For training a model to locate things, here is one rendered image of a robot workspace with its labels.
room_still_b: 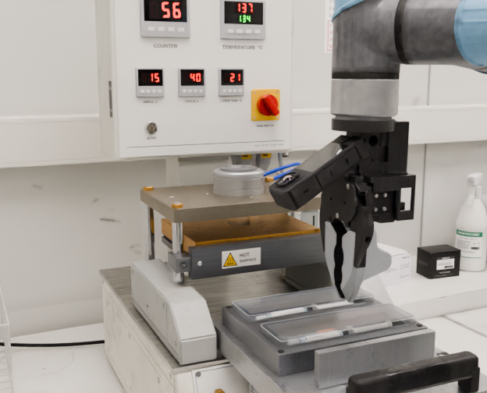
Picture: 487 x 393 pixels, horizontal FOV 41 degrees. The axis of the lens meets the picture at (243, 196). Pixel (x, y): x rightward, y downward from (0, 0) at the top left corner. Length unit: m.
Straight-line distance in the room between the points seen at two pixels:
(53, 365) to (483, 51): 0.96
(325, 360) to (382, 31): 0.34
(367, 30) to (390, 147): 0.14
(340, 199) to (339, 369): 0.19
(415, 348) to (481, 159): 1.31
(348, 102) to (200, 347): 0.36
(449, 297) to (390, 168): 0.85
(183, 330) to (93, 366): 0.48
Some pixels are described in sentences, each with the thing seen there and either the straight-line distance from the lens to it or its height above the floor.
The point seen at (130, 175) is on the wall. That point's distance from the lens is 1.46.
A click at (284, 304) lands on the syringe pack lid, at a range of 0.84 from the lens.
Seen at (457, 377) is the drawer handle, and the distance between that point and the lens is 0.71.
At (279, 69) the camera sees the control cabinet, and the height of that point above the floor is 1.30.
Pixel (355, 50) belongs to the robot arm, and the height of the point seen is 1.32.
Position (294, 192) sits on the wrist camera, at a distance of 0.69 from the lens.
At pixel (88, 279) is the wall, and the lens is 1.49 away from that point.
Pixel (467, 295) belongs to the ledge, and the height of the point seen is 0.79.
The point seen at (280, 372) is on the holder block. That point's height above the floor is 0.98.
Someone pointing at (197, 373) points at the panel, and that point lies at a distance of 0.85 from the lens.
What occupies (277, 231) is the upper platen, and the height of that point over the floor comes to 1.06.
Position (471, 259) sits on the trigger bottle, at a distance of 1.76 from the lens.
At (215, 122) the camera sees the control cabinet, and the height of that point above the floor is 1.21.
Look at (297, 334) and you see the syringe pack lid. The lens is 0.75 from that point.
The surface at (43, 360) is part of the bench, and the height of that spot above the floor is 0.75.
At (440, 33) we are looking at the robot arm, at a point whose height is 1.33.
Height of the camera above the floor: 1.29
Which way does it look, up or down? 11 degrees down
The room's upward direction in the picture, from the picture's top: straight up
